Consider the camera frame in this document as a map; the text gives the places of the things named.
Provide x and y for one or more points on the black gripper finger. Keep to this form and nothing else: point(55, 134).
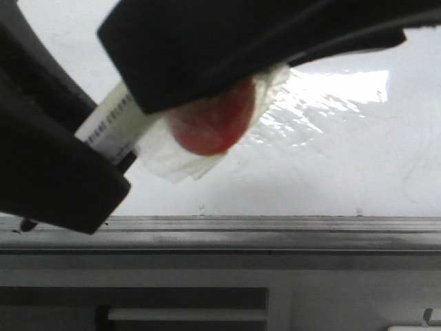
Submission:
point(172, 52)
point(47, 174)

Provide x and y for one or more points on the white black whiteboard marker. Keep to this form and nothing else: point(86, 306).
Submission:
point(184, 141)

